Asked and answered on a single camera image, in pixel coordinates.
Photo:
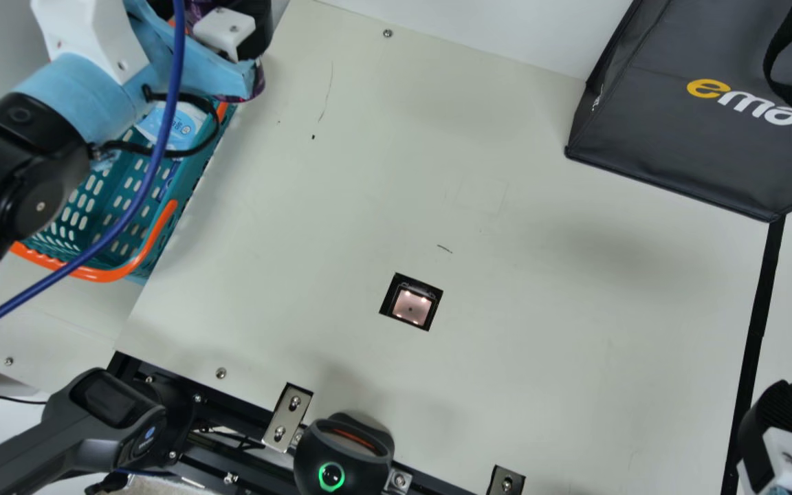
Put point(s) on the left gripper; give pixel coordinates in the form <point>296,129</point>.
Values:
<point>86,103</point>

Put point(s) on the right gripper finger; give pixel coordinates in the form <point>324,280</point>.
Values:
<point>777,419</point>

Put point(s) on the teal shopping basket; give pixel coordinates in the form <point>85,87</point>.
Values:
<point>183,172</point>

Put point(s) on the small square scanner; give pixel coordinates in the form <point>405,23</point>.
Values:
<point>412,302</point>

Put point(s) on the black strip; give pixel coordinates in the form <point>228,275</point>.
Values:
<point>753,344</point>

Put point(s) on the white and blue packet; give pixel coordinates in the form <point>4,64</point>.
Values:
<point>188,124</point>

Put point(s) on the black device with green light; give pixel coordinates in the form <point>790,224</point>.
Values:
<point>341,460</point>

